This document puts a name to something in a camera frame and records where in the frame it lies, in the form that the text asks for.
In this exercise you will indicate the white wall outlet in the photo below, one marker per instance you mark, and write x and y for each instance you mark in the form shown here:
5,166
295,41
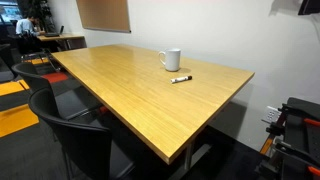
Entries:
271,115

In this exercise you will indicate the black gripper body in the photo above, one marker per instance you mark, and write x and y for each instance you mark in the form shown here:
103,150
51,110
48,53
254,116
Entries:
310,6

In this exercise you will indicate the black robot mounting cart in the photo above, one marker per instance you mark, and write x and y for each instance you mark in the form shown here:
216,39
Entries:
296,133

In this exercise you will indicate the black round-back chair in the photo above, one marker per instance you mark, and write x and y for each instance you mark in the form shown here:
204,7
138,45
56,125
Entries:
83,143
33,78

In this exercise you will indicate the white ceramic mug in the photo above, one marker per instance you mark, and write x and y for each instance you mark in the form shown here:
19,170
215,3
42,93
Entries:
172,60

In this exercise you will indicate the small wooden desk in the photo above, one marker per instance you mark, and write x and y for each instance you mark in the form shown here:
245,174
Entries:
61,36

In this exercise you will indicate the dark indoor plant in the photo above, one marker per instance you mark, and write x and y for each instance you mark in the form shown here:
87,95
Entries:
43,13

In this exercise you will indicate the black laptop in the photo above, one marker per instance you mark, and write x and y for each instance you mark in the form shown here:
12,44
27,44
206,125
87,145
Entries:
53,33

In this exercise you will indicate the black office chair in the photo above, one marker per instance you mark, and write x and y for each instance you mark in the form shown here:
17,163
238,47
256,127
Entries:
28,45

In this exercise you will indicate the seated person in light shirt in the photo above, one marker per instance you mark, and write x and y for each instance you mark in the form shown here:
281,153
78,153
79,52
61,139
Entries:
25,26

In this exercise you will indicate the cork pin board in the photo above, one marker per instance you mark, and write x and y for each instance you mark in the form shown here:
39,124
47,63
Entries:
103,15

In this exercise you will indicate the metal table leg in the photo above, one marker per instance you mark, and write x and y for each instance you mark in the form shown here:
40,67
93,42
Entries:
188,155

